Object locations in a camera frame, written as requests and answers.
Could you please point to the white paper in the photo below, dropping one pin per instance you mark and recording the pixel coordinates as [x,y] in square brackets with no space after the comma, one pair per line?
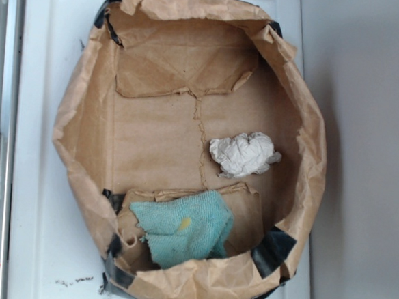
[244,154]

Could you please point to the brown paper bag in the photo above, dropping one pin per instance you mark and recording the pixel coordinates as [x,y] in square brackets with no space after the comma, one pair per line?
[159,79]

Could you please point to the teal terry cloth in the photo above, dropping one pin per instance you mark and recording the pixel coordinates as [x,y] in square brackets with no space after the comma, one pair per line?
[191,227]

